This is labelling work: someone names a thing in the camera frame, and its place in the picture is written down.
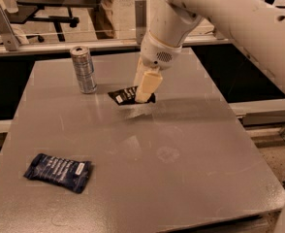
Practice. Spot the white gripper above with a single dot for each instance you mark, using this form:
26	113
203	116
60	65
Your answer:
158	53

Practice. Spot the black chocolate RXBAR wrapper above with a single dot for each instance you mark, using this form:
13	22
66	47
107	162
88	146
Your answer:
124	96

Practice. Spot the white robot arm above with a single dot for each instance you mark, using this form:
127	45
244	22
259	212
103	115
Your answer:
253	26

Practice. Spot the silver blue Red Bull can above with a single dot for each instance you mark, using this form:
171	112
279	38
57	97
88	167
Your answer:
84	68

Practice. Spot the blue RXBAR wrapper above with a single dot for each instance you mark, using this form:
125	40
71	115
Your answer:
67	173

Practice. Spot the black office chair base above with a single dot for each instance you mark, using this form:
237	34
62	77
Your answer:
56	20

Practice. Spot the middle metal glass bracket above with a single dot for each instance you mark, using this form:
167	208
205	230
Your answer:
140	19

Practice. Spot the metal glass bracket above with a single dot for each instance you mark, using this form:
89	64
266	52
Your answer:
140	19
8	36

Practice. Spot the metal rail barrier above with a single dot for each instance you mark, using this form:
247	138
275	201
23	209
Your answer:
105	45

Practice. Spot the left metal glass bracket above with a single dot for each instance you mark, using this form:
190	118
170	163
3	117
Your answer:
8	36

